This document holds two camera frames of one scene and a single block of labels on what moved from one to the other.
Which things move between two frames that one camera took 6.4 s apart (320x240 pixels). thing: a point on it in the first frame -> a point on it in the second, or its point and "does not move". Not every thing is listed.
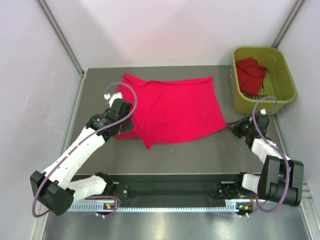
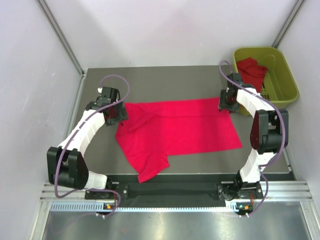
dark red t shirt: [251, 76] does not move
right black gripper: [236, 125] -> [222, 105]
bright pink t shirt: [166, 109] -> [153, 129]
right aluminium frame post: [288, 22] does not move
